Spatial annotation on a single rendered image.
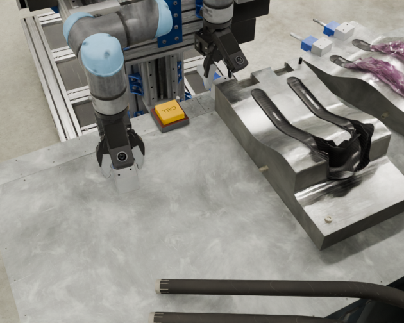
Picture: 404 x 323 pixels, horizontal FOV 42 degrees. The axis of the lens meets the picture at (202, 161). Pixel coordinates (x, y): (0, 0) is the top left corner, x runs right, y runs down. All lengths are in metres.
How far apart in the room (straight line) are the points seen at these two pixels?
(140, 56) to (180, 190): 0.66
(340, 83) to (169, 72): 0.78
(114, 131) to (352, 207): 0.54
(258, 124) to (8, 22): 2.31
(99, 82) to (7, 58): 2.08
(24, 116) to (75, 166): 1.39
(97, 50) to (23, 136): 1.64
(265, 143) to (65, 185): 0.49
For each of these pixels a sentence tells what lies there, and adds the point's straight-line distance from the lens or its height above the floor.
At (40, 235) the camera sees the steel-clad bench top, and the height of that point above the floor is 0.80.
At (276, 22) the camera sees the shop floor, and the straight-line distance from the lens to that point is 3.21.
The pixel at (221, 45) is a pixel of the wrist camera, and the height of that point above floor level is 1.00.
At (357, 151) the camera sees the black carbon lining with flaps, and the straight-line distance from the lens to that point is 1.27.
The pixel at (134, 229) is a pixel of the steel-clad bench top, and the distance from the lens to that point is 1.20.
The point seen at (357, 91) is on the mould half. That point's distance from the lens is 1.48.
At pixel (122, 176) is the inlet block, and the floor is 0.85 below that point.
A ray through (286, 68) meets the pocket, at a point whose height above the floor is 0.87.
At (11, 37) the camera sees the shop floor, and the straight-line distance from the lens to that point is 3.24.
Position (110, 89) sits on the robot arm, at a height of 1.12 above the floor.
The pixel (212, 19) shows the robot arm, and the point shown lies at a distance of 1.31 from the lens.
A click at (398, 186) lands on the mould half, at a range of 1.27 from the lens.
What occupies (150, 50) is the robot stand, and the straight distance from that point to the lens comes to 1.78.
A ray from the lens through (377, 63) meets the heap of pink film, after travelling 1.48.
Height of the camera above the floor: 1.79
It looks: 49 degrees down
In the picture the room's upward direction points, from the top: straight up
